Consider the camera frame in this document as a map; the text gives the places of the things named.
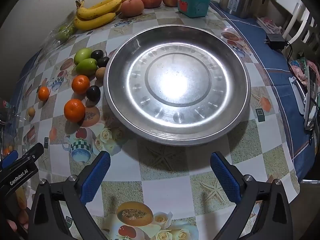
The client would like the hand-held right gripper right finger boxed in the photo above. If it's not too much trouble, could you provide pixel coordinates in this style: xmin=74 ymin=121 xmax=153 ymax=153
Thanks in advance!
xmin=210 ymin=151 xmax=293 ymax=240

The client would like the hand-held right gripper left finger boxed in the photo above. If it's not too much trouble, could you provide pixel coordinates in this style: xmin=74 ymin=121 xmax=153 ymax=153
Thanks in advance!
xmin=29 ymin=151 xmax=111 ymax=240

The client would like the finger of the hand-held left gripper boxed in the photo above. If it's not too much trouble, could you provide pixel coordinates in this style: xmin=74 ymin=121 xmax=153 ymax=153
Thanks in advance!
xmin=14 ymin=143 xmax=44 ymax=168
xmin=0 ymin=150 xmax=19 ymax=169

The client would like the large orange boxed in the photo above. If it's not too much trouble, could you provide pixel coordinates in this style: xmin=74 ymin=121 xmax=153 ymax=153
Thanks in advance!
xmin=64 ymin=99 xmax=86 ymax=123

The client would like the small orange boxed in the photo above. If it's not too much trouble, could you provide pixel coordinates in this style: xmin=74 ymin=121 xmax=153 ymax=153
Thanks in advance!
xmin=38 ymin=86 xmax=50 ymax=102

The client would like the medium orange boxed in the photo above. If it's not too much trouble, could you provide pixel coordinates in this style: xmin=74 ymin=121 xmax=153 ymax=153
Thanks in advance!
xmin=71 ymin=75 xmax=90 ymax=95

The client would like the dark plum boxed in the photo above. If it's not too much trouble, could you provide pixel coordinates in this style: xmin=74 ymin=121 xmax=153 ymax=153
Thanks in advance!
xmin=90 ymin=49 xmax=104 ymax=60
xmin=86 ymin=85 xmax=101 ymax=102
xmin=97 ymin=56 xmax=110 ymax=68

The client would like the green jujube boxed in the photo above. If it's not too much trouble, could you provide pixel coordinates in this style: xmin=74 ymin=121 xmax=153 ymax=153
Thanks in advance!
xmin=76 ymin=58 xmax=98 ymax=75
xmin=73 ymin=48 xmax=93 ymax=65

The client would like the small brown fruit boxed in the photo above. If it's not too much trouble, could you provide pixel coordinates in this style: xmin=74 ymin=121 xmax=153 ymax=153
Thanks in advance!
xmin=95 ymin=67 xmax=107 ymax=80

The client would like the large steel plate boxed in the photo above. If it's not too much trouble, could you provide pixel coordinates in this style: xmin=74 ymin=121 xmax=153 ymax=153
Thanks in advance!
xmin=103 ymin=24 xmax=251 ymax=146

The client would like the person's left hand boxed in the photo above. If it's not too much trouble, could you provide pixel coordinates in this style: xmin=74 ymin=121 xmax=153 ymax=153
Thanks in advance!
xmin=6 ymin=187 xmax=29 ymax=233

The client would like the clear plastic kumquat box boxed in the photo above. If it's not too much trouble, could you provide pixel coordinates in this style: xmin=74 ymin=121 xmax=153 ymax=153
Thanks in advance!
xmin=0 ymin=130 xmax=18 ymax=160

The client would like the checkered patterned tablecloth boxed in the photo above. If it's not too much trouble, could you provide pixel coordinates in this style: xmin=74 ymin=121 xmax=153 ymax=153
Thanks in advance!
xmin=0 ymin=1 xmax=315 ymax=240

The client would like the clear plastic bag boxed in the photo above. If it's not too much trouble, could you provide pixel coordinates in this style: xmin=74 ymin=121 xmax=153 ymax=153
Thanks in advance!
xmin=41 ymin=12 xmax=78 ymax=48

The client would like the pile of green jujubes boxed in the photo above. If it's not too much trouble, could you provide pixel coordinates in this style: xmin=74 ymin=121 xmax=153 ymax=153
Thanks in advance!
xmin=58 ymin=21 xmax=77 ymax=39

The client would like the pink packet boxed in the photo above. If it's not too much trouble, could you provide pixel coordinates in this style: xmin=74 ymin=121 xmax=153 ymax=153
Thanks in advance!
xmin=290 ymin=59 xmax=309 ymax=85

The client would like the black charger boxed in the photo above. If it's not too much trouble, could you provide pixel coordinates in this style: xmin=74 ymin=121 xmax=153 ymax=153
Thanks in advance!
xmin=265 ymin=34 xmax=288 ymax=50

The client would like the yellow banana bunch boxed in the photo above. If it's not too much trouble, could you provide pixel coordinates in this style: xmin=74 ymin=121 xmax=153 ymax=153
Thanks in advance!
xmin=73 ymin=0 xmax=134 ymax=30

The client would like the red plastic bag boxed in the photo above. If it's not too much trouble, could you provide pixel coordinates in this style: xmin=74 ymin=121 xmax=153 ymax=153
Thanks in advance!
xmin=257 ymin=16 xmax=278 ymax=30

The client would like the peach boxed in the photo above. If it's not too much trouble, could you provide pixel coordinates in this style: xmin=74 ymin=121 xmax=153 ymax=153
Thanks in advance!
xmin=120 ymin=0 xmax=145 ymax=18

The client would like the teal plastic box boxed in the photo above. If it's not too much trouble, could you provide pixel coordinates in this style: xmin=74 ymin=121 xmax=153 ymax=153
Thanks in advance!
xmin=177 ymin=0 xmax=212 ymax=18

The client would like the white chair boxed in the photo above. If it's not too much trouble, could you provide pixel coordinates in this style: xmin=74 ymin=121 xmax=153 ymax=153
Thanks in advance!
xmin=282 ymin=2 xmax=318 ymax=53

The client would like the white metal bracket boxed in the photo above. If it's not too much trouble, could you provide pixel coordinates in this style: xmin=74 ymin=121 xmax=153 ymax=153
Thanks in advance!
xmin=289 ymin=77 xmax=307 ymax=115

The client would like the black charger cable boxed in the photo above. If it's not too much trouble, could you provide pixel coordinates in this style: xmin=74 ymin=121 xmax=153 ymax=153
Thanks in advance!
xmin=285 ymin=41 xmax=294 ymax=63

